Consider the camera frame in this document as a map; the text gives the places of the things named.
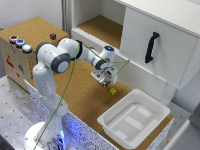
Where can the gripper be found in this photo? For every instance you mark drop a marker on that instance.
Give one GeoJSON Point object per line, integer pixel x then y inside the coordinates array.
{"type": "Point", "coordinates": [107, 74]}

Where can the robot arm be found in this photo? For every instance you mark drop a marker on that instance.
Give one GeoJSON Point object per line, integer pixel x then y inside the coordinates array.
{"type": "Point", "coordinates": [50, 76]}

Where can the yellow block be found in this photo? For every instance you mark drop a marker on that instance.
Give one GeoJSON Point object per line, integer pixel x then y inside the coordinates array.
{"type": "Point", "coordinates": [113, 91]}

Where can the purple block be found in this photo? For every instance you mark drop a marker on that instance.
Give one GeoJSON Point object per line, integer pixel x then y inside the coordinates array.
{"type": "Point", "coordinates": [53, 35]}

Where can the wooden drawer box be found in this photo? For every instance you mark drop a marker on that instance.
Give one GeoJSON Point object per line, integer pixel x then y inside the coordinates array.
{"type": "Point", "coordinates": [23, 46]}

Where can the white cabinet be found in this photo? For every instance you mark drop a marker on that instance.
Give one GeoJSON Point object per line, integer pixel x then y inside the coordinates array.
{"type": "Point", "coordinates": [110, 30]}

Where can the white plastic box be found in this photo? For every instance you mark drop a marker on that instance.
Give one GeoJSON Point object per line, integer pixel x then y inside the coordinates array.
{"type": "Point", "coordinates": [135, 118]}

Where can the white sliding door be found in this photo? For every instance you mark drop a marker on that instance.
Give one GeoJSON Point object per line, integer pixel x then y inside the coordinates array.
{"type": "Point", "coordinates": [160, 46]}

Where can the green button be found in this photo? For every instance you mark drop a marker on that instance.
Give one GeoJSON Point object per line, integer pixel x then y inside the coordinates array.
{"type": "Point", "coordinates": [27, 48]}

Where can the blue button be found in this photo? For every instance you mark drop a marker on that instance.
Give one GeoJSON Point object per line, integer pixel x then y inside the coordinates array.
{"type": "Point", "coordinates": [20, 42]}

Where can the red button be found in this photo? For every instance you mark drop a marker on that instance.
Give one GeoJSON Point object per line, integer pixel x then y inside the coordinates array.
{"type": "Point", "coordinates": [13, 38]}

